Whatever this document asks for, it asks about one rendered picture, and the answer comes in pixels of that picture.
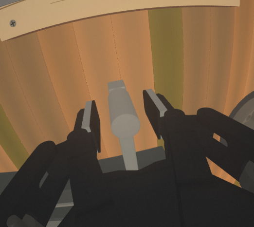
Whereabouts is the grey press lever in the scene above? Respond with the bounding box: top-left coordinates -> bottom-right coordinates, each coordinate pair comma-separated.
107,79 -> 141,171

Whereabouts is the grey round disc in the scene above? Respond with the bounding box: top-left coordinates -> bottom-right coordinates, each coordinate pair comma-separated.
228,90 -> 254,132

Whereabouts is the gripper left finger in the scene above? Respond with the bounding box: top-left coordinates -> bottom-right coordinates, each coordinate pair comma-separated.
0,100 -> 104,227

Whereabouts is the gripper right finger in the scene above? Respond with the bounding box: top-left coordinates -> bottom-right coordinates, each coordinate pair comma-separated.
142,88 -> 254,192

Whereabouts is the dark grey press body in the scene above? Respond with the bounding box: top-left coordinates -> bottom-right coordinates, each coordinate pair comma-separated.
0,145 -> 166,227

